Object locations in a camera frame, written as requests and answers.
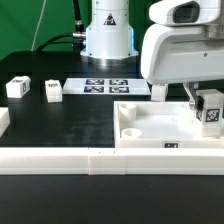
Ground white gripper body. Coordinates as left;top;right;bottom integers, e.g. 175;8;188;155
141;0;224;84

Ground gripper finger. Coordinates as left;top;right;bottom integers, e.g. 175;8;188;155
183;82;204;121

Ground white square tabletop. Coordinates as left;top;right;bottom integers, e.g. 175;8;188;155
113;101;224;149

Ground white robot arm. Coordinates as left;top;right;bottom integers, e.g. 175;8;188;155
81;0;224;112

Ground white left fence piece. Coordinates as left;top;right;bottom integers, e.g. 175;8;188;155
0;107;10;137

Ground black cables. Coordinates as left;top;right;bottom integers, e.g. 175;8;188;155
35;0;88;54

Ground white marker base plate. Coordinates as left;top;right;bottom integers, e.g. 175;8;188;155
63;78;150;96

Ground white front fence rail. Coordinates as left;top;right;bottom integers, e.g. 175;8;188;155
0;148;224;175

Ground white cable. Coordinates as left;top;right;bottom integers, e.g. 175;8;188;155
30;0;48;52

